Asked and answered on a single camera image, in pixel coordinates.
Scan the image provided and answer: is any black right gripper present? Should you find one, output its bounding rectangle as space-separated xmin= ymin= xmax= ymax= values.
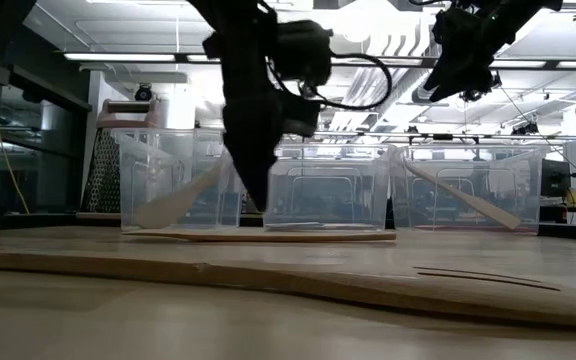
xmin=425 ymin=4 xmax=519 ymax=103

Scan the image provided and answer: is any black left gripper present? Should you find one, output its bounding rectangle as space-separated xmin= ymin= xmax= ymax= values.
xmin=202 ymin=27 xmax=289 ymax=211

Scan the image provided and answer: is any wooden angled turner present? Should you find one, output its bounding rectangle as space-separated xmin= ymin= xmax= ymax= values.
xmin=122 ymin=228 xmax=398 ymax=244

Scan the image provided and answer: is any solid wooden spoon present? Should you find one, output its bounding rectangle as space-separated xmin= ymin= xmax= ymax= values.
xmin=132 ymin=152 xmax=234 ymax=230

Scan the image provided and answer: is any wooden spatula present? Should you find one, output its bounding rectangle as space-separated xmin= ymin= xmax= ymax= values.
xmin=404 ymin=162 xmax=523 ymax=232

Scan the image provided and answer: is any slotted wooden spoon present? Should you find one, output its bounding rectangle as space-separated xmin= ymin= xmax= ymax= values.
xmin=0 ymin=248 xmax=576 ymax=331

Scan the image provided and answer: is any black ceiling spotlight cluster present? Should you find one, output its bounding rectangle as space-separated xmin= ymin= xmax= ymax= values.
xmin=460 ymin=74 xmax=503 ymax=104
xmin=511 ymin=119 xmax=542 ymax=136

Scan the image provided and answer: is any clear plastic bin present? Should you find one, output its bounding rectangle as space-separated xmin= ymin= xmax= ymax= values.
xmin=112 ymin=127 xmax=249 ymax=232
xmin=390 ymin=145 xmax=544 ymax=235
xmin=262 ymin=144 xmax=394 ymax=232

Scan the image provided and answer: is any black ceiling light track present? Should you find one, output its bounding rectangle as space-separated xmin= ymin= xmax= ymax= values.
xmin=62 ymin=51 xmax=576 ymax=70

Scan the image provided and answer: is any black computer monitor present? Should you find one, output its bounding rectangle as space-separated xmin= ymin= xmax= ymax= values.
xmin=540 ymin=158 xmax=573 ymax=199

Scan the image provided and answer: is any silver ceiling air duct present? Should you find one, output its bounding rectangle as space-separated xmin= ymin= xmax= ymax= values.
xmin=387 ymin=0 xmax=524 ymax=109

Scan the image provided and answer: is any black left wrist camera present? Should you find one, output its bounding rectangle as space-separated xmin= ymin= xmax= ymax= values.
xmin=282 ymin=92 xmax=322 ymax=139

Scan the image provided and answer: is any black left wrist camera cable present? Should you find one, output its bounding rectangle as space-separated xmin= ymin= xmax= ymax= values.
xmin=317 ymin=51 xmax=394 ymax=112

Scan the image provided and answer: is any metal box grater pink handle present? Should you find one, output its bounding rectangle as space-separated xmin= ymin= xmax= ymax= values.
xmin=80 ymin=98 xmax=162 ymax=215

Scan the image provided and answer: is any yellow hanging cable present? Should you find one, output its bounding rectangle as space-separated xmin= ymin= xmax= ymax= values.
xmin=0 ymin=77 xmax=32 ymax=216

